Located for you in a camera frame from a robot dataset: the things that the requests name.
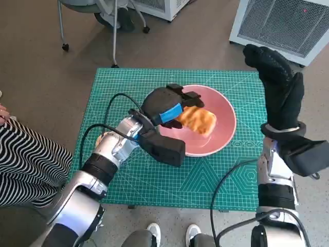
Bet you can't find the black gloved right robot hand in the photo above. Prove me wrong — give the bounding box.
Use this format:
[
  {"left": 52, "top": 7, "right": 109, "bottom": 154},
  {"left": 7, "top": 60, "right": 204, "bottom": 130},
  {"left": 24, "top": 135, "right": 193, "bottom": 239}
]
[{"left": 243, "top": 44, "right": 305, "bottom": 131}]

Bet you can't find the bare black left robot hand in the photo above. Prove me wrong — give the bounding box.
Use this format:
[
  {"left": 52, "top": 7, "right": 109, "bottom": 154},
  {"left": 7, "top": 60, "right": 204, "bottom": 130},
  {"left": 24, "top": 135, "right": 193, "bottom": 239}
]
[{"left": 141, "top": 83, "right": 206, "bottom": 129}]

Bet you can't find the long orange striped toy bread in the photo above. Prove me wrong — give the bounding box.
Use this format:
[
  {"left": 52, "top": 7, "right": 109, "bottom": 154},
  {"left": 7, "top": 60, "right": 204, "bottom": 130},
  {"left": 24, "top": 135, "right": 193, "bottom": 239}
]
[{"left": 177, "top": 107, "right": 217, "bottom": 136}]

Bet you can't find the pink bowl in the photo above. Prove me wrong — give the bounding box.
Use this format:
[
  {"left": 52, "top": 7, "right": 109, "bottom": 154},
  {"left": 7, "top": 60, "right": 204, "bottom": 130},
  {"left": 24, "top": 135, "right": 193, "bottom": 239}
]
[{"left": 158, "top": 84, "right": 237, "bottom": 158}]

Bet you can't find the large white mesh cabinet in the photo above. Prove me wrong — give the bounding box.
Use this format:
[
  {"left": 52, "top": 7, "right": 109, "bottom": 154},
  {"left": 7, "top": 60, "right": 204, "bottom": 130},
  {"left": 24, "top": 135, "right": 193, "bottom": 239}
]
[{"left": 228, "top": 0, "right": 329, "bottom": 67}]

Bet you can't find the green cutting mat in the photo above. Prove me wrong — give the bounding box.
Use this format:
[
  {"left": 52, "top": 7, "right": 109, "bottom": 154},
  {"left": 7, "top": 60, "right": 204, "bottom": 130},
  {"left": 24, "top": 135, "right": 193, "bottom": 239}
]
[{"left": 70, "top": 67, "right": 267, "bottom": 213}]

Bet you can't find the small white mesh cabinet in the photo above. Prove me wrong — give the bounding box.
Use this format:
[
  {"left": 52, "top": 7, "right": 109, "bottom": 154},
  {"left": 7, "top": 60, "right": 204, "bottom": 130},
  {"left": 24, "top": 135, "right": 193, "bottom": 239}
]
[{"left": 128, "top": 0, "right": 192, "bottom": 22}]

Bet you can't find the chair with grey metal legs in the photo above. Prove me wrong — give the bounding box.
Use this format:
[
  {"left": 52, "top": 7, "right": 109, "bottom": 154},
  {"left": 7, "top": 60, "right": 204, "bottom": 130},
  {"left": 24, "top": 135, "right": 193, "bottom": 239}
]
[{"left": 58, "top": 0, "right": 120, "bottom": 68}]

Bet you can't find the person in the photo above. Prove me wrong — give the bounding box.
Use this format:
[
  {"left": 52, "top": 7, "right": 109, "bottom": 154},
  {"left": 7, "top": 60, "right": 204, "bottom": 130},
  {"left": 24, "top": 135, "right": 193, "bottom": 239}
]
[
  {"left": 120, "top": 223, "right": 219, "bottom": 247},
  {"left": 0, "top": 90, "right": 74, "bottom": 208}
]

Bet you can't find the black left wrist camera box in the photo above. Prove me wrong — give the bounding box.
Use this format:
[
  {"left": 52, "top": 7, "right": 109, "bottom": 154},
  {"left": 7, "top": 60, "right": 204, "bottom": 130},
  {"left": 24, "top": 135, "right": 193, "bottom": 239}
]
[{"left": 138, "top": 130, "right": 186, "bottom": 168}]

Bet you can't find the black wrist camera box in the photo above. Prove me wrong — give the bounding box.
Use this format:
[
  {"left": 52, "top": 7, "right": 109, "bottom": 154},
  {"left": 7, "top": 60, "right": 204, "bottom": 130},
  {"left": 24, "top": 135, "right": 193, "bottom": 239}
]
[
  {"left": 138, "top": 130, "right": 186, "bottom": 168},
  {"left": 279, "top": 136, "right": 329, "bottom": 178}
]

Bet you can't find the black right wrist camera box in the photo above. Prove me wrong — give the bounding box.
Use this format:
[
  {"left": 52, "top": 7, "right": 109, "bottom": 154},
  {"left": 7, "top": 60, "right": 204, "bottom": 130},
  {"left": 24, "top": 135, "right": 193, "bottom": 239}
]
[{"left": 279, "top": 136, "right": 329, "bottom": 178}]

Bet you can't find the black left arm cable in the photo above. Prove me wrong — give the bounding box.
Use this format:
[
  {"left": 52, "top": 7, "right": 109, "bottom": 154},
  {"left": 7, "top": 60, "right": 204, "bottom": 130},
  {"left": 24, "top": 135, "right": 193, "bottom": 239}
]
[{"left": 79, "top": 93, "right": 144, "bottom": 170}]

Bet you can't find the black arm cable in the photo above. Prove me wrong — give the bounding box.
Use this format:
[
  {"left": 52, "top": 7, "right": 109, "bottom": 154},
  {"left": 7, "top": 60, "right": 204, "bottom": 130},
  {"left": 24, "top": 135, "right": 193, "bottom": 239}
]
[
  {"left": 79, "top": 93, "right": 144, "bottom": 170},
  {"left": 210, "top": 158, "right": 313, "bottom": 247}
]

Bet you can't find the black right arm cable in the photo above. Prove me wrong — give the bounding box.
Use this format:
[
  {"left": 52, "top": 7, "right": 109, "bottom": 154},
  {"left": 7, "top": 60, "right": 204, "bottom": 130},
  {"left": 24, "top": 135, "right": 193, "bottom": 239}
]
[{"left": 210, "top": 158, "right": 313, "bottom": 247}]

